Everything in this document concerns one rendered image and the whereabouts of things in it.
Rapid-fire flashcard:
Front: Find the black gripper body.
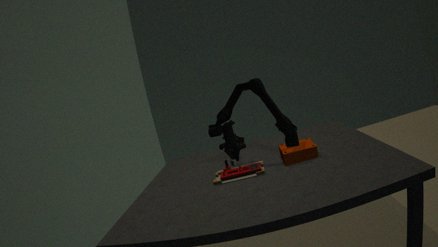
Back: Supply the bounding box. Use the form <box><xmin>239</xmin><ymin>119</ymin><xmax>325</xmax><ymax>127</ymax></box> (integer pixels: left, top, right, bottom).
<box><xmin>219</xmin><ymin>133</ymin><xmax>246</xmax><ymax>151</ymax></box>

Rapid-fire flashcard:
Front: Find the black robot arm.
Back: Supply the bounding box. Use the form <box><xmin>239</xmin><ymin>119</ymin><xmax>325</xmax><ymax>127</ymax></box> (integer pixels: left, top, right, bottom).
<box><xmin>208</xmin><ymin>78</ymin><xmax>299</xmax><ymax>148</ymax></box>

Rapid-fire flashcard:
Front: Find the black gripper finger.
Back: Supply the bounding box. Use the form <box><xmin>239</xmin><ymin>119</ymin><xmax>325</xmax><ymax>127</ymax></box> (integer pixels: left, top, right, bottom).
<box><xmin>224</xmin><ymin>148</ymin><xmax>235</xmax><ymax>160</ymax></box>
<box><xmin>231</xmin><ymin>150</ymin><xmax>240</xmax><ymax>161</ymax></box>

